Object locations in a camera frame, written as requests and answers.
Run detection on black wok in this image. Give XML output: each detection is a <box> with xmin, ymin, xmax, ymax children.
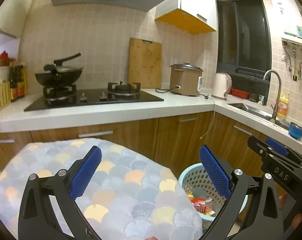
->
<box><xmin>35</xmin><ymin>53</ymin><xmax>83</xmax><ymax>88</ymax></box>

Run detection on red plastic bag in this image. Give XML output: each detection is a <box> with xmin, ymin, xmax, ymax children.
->
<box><xmin>191</xmin><ymin>198</ymin><xmax>213</xmax><ymax>215</ymax></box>

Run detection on blue cup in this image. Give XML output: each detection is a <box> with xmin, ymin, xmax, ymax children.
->
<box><xmin>288</xmin><ymin>122</ymin><xmax>302</xmax><ymax>140</ymax></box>

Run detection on white hanging cable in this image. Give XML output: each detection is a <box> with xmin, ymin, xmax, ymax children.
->
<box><xmin>199</xmin><ymin>93</ymin><xmax>217</xmax><ymax>140</ymax></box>

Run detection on scallop pattern tablecloth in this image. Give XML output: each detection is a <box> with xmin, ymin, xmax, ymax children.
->
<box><xmin>0</xmin><ymin>138</ymin><xmax>202</xmax><ymax>239</ymax></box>

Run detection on light blue trash basket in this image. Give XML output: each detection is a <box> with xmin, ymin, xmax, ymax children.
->
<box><xmin>177</xmin><ymin>162</ymin><xmax>249</xmax><ymax>233</ymax></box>

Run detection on yellow woven basket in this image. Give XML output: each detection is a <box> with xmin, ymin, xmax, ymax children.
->
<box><xmin>0</xmin><ymin>81</ymin><xmax>11</xmax><ymax>110</ymax></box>

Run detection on wooden base cabinets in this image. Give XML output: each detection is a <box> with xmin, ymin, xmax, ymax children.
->
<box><xmin>0</xmin><ymin>112</ymin><xmax>267</xmax><ymax>176</ymax></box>

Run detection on white wall cabinet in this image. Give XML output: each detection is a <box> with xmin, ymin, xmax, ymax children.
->
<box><xmin>155</xmin><ymin>0</ymin><xmax>218</xmax><ymax>35</ymax></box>

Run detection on dark window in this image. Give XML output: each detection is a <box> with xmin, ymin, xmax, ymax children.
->
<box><xmin>216</xmin><ymin>0</ymin><xmax>272</xmax><ymax>98</ymax></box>

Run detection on brown rice cooker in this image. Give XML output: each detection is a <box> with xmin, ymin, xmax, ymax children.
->
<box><xmin>170</xmin><ymin>62</ymin><xmax>203</xmax><ymax>96</ymax></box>

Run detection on soy sauce bottles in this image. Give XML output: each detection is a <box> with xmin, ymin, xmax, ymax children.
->
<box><xmin>9</xmin><ymin>65</ymin><xmax>25</xmax><ymax>102</ymax></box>

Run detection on steel sink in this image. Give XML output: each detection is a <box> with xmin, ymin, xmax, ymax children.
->
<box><xmin>228</xmin><ymin>103</ymin><xmax>290</xmax><ymax>130</ymax></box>

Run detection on steel faucet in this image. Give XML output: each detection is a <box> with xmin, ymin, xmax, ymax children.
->
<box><xmin>262</xmin><ymin>69</ymin><xmax>284</xmax><ymax>124</ymax></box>

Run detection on pink electric kettle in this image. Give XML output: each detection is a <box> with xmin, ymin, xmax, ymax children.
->
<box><xmin>212</xmin><ymin>73</ymin><xmax>232</xmax><ymax>100</ymax></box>

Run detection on white water heater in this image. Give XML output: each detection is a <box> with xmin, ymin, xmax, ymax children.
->
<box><xmin>271</xmin><ymin>0</ymin><xmax>302</xmax><ymax>46</ymax></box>

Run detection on bamboo cutting board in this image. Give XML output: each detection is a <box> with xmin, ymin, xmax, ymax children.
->
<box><xmin>128</xmin><ymin>37</ymin><xmax>162</xmax><ymax>88</ymax></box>

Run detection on yellow detergent bottle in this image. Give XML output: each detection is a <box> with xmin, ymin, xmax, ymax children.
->
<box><xmin>277</xmin><ymin>92</ymin><xmax>289</xmax><ymax>120</ymax></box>

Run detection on black gas stove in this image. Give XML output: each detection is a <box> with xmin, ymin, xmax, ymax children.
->
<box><xmin>24</xmin><ymin>82</ymin><xmax>164</xmax><ymax>112</ymax></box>

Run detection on right hand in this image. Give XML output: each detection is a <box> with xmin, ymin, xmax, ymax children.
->
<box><xmin>279</xmin><ymin>193</ymin><xmax>302</xmax><ymax>230</ymax></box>

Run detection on red tray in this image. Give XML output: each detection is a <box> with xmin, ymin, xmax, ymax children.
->
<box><xmin>230</xmin><ymin>88</ymin><xmax>250</xmax><ymax>99</ymax></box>

